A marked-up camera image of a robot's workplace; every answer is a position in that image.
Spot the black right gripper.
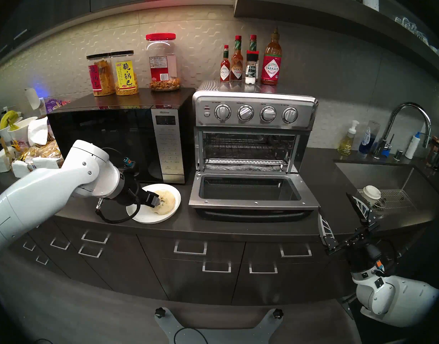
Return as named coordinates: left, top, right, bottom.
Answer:
left=318, top=193, right=385, bottom=274

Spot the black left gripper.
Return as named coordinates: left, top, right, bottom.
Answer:
left=113, top=174, right=161, bottom=208

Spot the pale bagel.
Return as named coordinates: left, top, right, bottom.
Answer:
left=151, top=190, right=176, bottom=215

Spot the glass toaster oven door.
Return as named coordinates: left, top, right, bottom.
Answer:
left=188, top=171, right=321, bottom=223

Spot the black microwave oven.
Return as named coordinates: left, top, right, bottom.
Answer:
left=47, top=88, right=196, bottom=185

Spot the foil lined oven tray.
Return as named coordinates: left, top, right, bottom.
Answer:
left=204, top=159, right=289, bottom=172

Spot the stainless steel toaster oven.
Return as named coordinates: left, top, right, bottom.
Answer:
left=193, top=80, right=319, bottom=175

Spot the round white plate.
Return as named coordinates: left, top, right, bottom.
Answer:
left=126, top=184, right=181, bottom=224

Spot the stainless steel sink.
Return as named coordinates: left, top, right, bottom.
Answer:
left=333, top=160, right=439, bottom=222

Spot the yellow liquid soap dispenser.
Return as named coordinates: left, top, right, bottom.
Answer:
left=337, top=120, right=360, bottom=156

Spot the blue dish soap bottle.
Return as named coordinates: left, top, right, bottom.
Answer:
left=358, top=120, right=381, bottom=159

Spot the white bottle with blue cap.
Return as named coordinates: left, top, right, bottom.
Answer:
left=405, top=132, right=421, bottom=160

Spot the dark lower kitchen cabinet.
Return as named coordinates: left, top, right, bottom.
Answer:
left=0, top=196, right=385, bottom=306

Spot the clear bag of bread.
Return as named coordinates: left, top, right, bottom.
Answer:
left=21, top=139, right=68, bottom=168

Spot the large white paper bag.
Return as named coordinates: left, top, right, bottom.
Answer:
left=32, top=156, right=64, bottom=170

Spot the brown glass bottle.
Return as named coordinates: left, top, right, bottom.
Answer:
left=428, top=136, right=439, bottom=168

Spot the yellow label snack jar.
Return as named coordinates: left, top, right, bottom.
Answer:
left=110, top=51, right=139, bottom=96

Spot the large red lid jar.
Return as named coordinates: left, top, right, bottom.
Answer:
left=146, top=33, right=181, bottom=92

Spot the red label snack jar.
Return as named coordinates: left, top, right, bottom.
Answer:
left=87, top=53, right=115, bottom=97

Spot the small white paper bag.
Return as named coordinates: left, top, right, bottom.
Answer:
left=12, top=160, right=35, bottom=179

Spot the chrome gooseneck faucet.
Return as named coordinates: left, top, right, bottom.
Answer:
left=372, top=102, right=432, bottom=160

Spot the purple snack bag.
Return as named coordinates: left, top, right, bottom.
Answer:
left=44, top=98, right=68, bottom=114

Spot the small red Tabasco bottle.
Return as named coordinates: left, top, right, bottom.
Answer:
left=220, top=45, right=231, bottom=83

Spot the medium orange Tabasco bottle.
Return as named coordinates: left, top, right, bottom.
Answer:
left=231, top=35, right=244, bottom=82

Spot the black cap salt grinder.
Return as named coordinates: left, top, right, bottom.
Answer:
left=245, top=51, right=260, bottom=85

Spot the yellow banana bunch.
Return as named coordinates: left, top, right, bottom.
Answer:
left=0, top=110, right=22, bottom=130

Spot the large Tabasco sauce bottle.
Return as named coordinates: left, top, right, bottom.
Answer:
left=261, top=27, right=282, bottom=86

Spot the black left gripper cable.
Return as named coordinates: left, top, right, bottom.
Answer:
left=95, top=157, right=141, bottom=224

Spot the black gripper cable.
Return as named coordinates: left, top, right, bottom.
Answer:
left=95, top=157, right=141, bottom=224
left=373, top=238, right=402, bottom=276

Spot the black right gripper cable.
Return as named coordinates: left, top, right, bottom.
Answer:
left=373, top=238, right=402, bottom=276

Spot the metal drawer handle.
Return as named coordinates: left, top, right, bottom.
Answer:
left=202, top=262, right=232, bottom=273
left=249, top=263, right=278, bottom=274
left=280, top=243, right=312, bottom=258
left=174, top=240, right=208, bottom=255

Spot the wire sink grid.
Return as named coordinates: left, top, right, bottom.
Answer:
left=357, top=189, right=419, bottom=213

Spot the wire oven rack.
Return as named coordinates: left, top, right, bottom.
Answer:
left=204, top=133, right=296, bottom=161

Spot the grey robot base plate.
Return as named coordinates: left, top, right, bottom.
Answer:
left=154, top=307, right=284, bottom=344

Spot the dark wall shelf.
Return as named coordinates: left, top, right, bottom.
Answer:
left=234, top=0, right=439, bottom=87

